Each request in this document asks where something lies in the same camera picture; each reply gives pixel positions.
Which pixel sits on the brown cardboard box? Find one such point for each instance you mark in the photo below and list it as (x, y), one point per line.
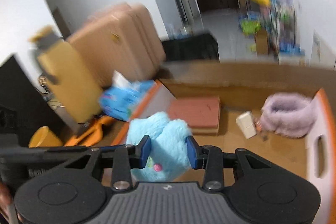
(261, 41)

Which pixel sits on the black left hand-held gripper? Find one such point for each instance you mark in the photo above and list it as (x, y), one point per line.
(19, 164)

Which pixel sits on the cluttered storage cart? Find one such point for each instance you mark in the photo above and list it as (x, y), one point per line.
(279, 22)

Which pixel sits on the black paper bag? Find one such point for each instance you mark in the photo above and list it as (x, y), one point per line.
(23, 109)

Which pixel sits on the person's left hand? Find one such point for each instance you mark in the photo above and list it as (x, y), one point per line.
(8, 211)

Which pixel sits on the blue tissue pack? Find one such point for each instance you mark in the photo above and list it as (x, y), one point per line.
(120, 100)

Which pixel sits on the white flat panel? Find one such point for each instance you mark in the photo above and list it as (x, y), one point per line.
(321, 55)

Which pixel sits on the yellow thermos jug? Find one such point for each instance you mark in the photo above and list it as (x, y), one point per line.
(66, 74)

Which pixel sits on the black chair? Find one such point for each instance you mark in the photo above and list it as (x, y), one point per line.
(201, 46)

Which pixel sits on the light purple fluffy headband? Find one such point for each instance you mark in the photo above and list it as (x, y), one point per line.
(288, 114)

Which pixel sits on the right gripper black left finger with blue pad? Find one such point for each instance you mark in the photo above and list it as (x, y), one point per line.
(125, 158)

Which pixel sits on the yellow mug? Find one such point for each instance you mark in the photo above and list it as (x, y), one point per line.
(44, 137)

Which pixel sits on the small white box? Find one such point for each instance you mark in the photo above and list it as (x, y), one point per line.
(246, 124)

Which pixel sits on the pink suitcase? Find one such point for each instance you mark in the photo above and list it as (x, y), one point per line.
(122, 38)

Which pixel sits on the light blue plush toy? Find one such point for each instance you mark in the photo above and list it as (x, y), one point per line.
(168, 157)

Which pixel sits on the red orange cardboard box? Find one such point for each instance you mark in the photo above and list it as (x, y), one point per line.
(311, 157)

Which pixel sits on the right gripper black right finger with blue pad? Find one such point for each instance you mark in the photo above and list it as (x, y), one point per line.
(210, 159)

